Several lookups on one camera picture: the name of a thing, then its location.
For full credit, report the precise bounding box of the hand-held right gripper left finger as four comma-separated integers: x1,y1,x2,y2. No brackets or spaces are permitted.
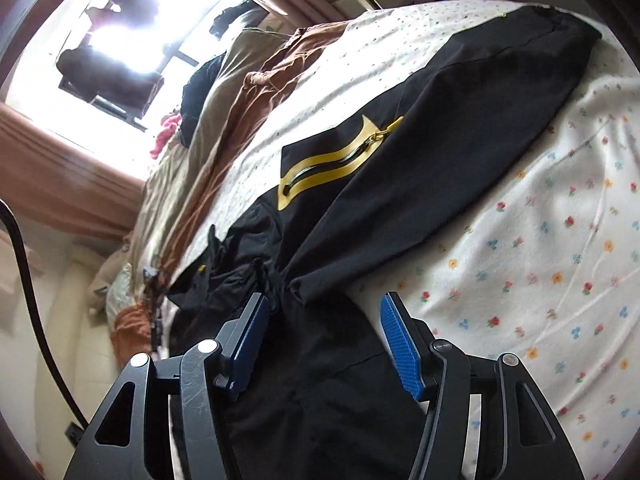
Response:
64,291,272,480

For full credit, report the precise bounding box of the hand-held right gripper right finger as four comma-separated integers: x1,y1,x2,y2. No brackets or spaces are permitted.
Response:
379,291,586,480

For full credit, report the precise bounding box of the black jacket with yellow trim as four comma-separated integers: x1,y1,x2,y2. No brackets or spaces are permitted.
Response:
167,4,603,480

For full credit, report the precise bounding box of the pile of dark clothes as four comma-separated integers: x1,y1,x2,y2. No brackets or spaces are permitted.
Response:
180,57,226,148

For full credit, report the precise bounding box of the white pillow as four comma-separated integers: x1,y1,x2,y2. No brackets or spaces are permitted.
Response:
106,275,151,323

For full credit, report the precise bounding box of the white floral bed sheet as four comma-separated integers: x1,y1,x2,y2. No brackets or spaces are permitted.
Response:
165,0,640,480

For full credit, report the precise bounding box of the white padded headboard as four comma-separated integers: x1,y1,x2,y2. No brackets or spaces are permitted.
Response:
35,240,126,461

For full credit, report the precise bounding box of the pink cloth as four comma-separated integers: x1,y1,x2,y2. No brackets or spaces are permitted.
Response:
150,112,183,158

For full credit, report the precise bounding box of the brown blanket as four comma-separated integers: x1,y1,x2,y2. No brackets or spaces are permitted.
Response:
107,20,351,361

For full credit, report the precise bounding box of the beige duvet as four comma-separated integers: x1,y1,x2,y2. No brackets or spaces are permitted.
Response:
135,27,291,271

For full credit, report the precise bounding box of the dark hanging garment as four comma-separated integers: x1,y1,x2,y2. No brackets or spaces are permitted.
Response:
55,45,166,111
212,0,271,36
100,0,161,26

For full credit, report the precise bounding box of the white bedside cabinet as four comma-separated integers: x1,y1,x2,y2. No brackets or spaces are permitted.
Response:
332,0,376,21

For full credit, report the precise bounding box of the window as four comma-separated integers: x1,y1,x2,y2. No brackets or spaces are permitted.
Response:
10,0,281,181

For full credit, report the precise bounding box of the thick black cable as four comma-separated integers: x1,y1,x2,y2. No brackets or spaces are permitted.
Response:
0,199,88,423

